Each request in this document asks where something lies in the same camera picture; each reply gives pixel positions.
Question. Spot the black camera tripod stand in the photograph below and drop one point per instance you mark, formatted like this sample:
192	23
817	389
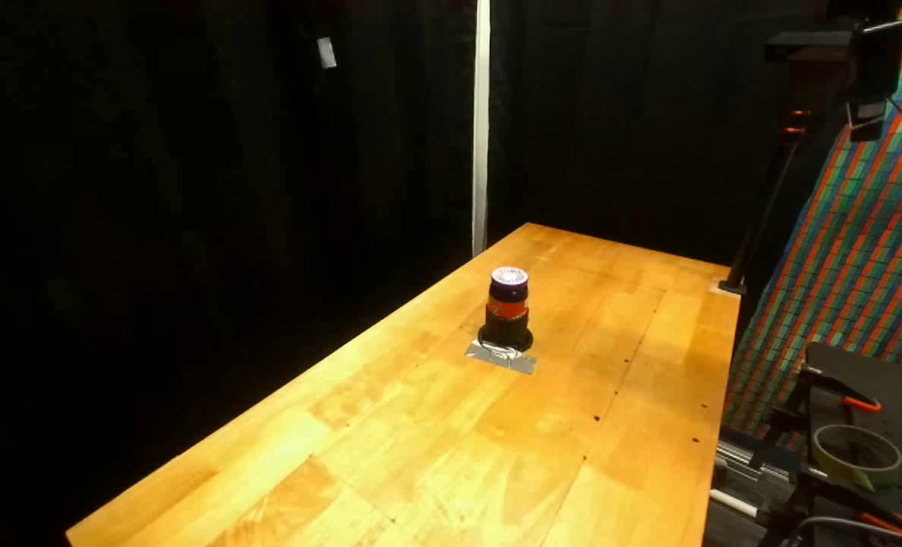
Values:
844	68

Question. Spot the grey tape patch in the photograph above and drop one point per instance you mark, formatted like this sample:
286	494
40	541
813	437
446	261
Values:
501	358

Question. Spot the colourful striped cloth panel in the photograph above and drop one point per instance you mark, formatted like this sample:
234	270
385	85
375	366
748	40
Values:
838	278

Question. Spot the white vertical pole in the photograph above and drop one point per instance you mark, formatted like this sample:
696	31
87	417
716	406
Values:
480	125

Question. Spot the white tag on curtain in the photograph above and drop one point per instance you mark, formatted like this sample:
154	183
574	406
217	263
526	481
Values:
326	53

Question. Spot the black clamp with orange handle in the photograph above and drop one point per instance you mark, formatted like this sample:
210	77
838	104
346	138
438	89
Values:
854	401

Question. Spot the brown cup with purple lid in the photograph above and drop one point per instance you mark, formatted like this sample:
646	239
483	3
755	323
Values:
507	309

